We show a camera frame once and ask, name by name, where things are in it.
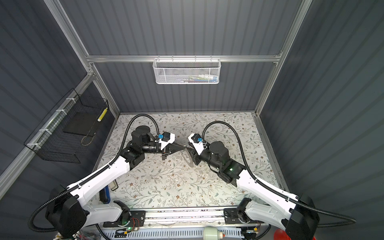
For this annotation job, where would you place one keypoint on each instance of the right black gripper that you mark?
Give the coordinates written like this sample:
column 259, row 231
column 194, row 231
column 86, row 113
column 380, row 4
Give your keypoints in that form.
column 195, row 155

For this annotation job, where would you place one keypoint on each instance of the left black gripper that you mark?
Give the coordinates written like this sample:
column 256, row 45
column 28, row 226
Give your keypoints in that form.
column 175, row 147

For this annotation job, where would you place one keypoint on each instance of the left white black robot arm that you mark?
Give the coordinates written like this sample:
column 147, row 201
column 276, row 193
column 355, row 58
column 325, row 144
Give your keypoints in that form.
column 130, row 156

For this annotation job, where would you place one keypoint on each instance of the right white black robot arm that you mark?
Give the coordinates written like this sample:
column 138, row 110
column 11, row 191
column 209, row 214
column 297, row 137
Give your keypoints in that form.
column 264, row 192

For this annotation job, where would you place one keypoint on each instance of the white plastic bottle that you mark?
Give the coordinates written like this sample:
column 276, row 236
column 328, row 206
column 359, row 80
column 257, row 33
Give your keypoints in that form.
column 211, row 233

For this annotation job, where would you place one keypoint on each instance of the yellow marker pen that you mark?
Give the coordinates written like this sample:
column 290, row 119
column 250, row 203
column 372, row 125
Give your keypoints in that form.
column 102, row 115

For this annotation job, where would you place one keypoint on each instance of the black blue handheld device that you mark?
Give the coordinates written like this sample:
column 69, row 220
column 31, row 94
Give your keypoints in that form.
column 104, row 194

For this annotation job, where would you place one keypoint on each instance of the red cup with pens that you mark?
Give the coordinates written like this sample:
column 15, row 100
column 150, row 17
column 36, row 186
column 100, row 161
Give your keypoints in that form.
column 282, row 235

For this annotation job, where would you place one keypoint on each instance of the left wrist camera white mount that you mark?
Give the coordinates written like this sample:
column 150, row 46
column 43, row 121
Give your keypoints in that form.
column 165, row 139

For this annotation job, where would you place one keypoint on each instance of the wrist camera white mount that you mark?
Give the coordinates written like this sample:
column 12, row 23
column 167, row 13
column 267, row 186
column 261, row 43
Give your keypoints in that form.
column 165, row 139
column 198, row 143

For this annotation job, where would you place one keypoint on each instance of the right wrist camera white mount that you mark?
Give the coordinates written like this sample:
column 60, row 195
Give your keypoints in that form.
column 198, row 143

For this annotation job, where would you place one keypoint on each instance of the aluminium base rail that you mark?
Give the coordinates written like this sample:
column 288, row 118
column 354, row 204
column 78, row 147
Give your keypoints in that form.
column 186, row 216

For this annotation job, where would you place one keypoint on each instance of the white wire mesh basket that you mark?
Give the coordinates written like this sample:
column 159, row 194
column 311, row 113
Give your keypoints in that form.
column 187, row 73

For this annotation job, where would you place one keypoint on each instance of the white cable duct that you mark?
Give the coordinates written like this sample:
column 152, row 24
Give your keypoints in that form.
column 171, row 234

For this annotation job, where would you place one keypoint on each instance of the black wire basket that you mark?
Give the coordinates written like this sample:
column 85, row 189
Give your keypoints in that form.
column 68, row 134

